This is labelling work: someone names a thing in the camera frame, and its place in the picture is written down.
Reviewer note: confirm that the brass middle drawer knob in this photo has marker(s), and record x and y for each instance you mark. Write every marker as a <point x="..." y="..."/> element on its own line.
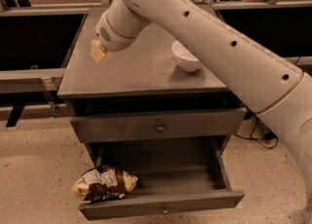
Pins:
<point x="165" y="211"/>

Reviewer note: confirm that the white ceramic bowl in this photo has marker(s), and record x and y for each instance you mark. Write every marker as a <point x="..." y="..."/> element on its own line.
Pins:
<point x="184" y="59"/>

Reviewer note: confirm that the grey wooden drawer cabinet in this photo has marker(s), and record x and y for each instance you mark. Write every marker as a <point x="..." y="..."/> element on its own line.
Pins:
<point x="138" y="106"/>

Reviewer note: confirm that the grey open middle drawer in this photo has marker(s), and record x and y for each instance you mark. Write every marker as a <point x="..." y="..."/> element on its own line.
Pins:
<point x="184" y="174"/>

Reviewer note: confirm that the grey top drawer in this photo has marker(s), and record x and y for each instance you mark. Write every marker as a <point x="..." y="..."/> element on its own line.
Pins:
<point x="142" y="126"/>

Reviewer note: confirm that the brass top drawer knob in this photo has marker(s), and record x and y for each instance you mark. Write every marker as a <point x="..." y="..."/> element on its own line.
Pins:
<point x="160" y="128"/>

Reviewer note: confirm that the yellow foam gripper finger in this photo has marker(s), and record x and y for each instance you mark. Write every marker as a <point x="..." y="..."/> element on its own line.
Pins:
<point x="98" y="51"/>

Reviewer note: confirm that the brown sea salt chip bag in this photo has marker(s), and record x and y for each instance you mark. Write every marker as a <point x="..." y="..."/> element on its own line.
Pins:
<point x="104" y="183"/>

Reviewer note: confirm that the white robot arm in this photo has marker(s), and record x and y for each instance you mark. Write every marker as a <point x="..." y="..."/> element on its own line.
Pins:
<point x="278" y="92"/>

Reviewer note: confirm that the grey metal railing frame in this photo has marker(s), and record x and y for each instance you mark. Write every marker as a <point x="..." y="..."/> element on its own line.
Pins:
<point x="36" y="48"/>

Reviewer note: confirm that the brass drawer knob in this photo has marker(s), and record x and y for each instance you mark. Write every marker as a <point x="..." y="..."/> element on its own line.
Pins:
<point x="160" y="128"/>
<point x="165" y="211"/>

